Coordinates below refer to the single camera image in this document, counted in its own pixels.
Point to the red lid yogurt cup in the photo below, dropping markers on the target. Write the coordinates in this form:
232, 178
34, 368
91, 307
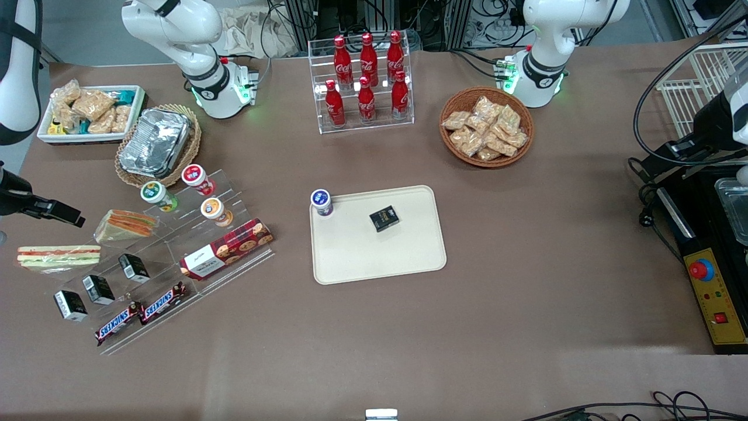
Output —
197, 178

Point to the red emergency stop button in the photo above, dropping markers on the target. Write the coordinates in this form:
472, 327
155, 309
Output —
700, 269

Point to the steel machine tray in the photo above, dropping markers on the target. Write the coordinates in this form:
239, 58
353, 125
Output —
735, 207

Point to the aluminium foil container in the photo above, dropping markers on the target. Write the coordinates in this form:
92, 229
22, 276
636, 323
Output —
155, 143

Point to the round wicker basket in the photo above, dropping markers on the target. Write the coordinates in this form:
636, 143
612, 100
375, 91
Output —
461, 156

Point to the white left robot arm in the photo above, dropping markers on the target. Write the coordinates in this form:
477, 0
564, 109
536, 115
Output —
546, 64

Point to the triangular wrapped sandwich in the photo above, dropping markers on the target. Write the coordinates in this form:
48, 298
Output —
125, 227

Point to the red cola bottle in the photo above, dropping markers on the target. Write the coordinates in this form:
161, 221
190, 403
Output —
335, 108
395, 55
342, 64
369, 58
400, 98
366, 104

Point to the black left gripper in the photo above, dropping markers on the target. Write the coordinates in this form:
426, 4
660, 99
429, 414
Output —
708, 127

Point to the blue lid yogurt cup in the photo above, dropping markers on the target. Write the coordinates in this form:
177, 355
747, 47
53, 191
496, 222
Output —
321, 202

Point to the flat wicker basket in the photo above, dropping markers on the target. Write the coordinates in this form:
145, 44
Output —
196, 143

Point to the yellow snack packet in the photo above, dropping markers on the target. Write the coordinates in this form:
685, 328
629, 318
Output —
55, 127

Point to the beige plastic tray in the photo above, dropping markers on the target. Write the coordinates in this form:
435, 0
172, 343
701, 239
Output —
380, 257

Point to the small white device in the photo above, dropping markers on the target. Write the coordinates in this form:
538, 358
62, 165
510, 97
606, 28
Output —
381, 415

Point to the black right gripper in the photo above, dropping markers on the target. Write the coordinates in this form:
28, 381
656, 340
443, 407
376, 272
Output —
13, 193

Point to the clear acrylic bottle rack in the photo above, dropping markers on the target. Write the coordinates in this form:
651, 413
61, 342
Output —
350, 127

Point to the snickers chocolate bar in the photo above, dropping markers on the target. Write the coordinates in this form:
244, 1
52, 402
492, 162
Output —
165, 303
120, 323

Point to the crispy snack packet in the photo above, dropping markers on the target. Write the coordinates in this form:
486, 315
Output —
121, 118
63, 117
65, 92
104, 124
92, 104

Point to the red rocker switch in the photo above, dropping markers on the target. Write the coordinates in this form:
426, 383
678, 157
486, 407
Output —
720, 318

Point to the long sandwich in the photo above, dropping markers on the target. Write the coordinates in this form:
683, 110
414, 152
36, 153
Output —
58, 258

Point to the clear acrylic stepped stand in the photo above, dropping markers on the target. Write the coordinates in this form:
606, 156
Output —
175, 234

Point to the red cookie box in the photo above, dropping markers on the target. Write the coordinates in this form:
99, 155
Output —
225, 250

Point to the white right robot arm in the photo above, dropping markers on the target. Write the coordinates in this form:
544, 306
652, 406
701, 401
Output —
175, 26

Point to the silver metal bar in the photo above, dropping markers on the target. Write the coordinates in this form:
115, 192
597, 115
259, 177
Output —
676, 213

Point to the teal snack packet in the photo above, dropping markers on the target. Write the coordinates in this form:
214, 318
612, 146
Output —
125, 95

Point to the orange lid yogurt cup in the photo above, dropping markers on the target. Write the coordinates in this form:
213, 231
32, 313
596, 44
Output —
215, 210

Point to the white rectangular snack dish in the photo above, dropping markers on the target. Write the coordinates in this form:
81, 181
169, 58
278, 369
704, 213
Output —
87, 139

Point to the green lid yogurt cup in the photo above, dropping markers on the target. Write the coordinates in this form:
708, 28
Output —
156, 196

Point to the aluminium frame rack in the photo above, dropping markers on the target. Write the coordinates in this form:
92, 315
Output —
304, 17

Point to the rice cracker packet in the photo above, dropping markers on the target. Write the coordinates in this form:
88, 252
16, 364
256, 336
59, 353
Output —
486, 108
466, 141
508, 117
477, 124
456, 120
501, 146
488, 154
516, 139

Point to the crumpled beige cloth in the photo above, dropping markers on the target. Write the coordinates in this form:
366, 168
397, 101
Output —
251, 32

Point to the small black tissue box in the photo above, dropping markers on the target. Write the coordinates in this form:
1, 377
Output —
98, 289
70, 306
384, 218
133, 267

